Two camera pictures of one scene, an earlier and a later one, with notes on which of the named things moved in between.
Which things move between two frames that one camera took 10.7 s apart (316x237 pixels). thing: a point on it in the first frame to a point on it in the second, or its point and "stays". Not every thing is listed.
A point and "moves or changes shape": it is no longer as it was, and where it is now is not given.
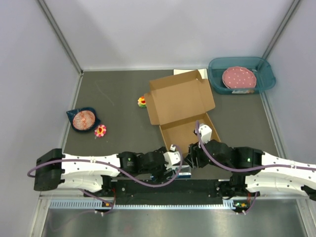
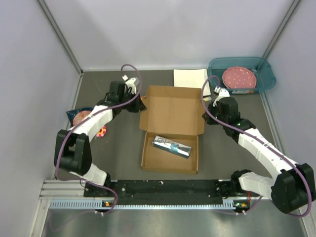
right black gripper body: (202, 159) to (215, 111)
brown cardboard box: (177, 102) moves or changes shape
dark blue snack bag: (84, 119) stays
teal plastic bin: (236, 75) stays
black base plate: (164, 192) stays
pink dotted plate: (239, 77) stays
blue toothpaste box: (184, 172) to (172, 146)
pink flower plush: (100, 130) stays
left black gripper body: (158, 173) to (134, 105)
